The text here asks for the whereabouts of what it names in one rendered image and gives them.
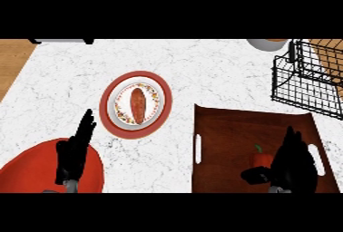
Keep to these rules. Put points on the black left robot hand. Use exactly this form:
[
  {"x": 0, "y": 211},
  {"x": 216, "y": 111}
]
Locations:
[{"x": 74, "y": 151}]

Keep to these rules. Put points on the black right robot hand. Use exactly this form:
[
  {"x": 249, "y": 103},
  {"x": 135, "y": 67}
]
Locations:
[{"x": 293, "y": 164}]

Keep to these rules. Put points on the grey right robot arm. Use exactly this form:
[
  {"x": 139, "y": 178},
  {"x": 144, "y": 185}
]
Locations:
[{"x": 278, "y": 190}]

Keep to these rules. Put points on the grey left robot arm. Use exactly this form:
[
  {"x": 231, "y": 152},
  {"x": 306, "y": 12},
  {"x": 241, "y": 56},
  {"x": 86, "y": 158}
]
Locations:
[{"x": 70, "y": 185}]

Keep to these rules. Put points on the red bell pepper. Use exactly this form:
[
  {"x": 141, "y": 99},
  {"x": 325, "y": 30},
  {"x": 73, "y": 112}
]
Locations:
[{"x": 262, "y": 159}]

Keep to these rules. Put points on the brown wooden tray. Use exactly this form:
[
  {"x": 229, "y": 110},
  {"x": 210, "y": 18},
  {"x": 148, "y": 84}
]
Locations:
[{"x": 232, "y": 145}]

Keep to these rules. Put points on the red round placemat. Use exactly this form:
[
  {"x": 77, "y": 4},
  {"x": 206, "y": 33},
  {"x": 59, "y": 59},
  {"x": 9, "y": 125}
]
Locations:
[{"x": 31, "y": 172}]

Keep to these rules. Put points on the red oval placemat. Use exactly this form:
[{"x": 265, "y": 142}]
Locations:
[{"x": 111, "y": 120}]

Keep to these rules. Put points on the white patterned plate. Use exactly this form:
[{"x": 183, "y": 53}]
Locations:
[{"x": 123, "y": 119}]

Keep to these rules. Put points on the orange-brown sweet potato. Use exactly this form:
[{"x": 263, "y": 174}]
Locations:
[{"x": 138, "y": 104}]

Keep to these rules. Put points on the grey black-edged appliance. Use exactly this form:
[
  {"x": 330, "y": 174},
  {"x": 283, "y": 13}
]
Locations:
[{"x": 59, "y": 40}]

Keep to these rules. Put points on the grey round pot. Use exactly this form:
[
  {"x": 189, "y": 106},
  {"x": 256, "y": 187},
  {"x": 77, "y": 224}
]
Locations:
[{"x": 266, "y": 44}]

